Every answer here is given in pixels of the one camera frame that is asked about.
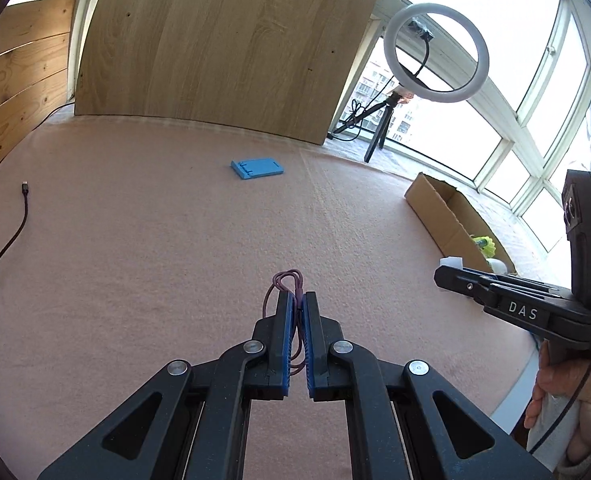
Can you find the light wooden board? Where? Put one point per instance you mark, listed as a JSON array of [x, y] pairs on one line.
[[215, 45]]

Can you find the person's right hand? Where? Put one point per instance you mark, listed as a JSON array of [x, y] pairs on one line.
[[560, 380]]

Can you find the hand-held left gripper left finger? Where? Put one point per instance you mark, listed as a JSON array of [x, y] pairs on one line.
[[288, 330]]

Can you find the cardboard box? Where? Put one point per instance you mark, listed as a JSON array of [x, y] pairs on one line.
[[440, 210]]

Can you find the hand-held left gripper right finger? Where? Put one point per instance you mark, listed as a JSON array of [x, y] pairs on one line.
[[309, 340]]

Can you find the black tripod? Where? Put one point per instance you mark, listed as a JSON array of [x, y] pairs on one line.
[[374, 142]]

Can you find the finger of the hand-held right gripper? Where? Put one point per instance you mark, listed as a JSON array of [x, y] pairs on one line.
[[525, 282], [463, 285]]

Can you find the blue phone stand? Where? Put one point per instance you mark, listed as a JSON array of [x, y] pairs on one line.
[[260, 166]]

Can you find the wooden plank panel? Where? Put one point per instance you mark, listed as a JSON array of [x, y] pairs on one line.
[[15, 90]]

